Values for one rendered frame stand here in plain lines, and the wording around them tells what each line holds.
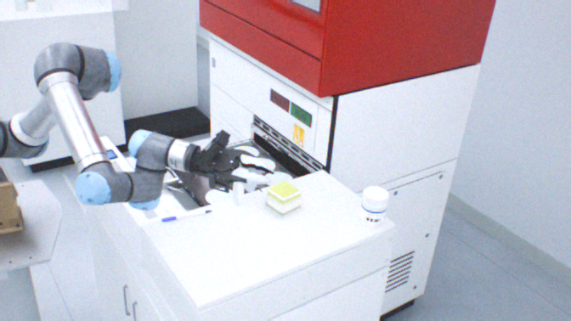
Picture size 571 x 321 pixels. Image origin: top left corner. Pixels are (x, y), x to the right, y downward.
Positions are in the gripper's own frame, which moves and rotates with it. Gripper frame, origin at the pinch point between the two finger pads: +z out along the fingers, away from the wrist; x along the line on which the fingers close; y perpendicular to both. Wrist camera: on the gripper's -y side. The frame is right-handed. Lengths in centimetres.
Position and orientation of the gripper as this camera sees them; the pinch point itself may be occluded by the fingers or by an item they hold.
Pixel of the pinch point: (267, 173)
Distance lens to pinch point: 129.8
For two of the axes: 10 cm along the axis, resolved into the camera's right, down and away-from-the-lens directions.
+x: -3.1, 7.0, -6.4
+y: -0.4, 6.6, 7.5
